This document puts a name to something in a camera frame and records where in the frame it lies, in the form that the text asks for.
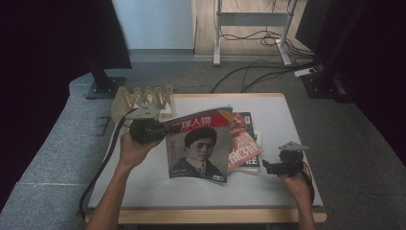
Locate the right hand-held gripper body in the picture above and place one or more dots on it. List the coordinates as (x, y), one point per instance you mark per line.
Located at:
(292, 161)

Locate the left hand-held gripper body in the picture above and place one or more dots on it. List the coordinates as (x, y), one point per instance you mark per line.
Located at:
(143, 129)

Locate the red-brown magazine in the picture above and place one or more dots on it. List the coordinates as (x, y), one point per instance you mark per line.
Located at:
(244, 147)

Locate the wooden expanding book rack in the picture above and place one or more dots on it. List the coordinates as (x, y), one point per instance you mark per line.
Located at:
(140, 96)

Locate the black-and-white portrait magazine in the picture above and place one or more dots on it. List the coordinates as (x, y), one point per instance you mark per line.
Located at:
(198, 147)

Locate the dark blue illustrated magazine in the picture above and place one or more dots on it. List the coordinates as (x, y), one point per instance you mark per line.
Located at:
(247, 119)

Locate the person's left hand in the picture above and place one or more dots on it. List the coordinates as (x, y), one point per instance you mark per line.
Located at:
(135, 153)

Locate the person's right hand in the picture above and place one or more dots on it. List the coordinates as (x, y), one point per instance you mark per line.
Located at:
(297, 188)

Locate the black stand with floor base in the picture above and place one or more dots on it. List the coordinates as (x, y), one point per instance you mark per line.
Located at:
(325, 83)

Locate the white power strip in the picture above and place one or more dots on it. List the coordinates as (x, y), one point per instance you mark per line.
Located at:
(305, 72)

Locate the dark curtain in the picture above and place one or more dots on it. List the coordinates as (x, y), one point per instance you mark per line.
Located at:
(48, 64)

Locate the black stand with base plate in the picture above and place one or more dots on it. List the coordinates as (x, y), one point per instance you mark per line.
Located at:
(103, 83)

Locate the white metal desk frame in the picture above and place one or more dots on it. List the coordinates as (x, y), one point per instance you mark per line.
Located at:
(252, 19)

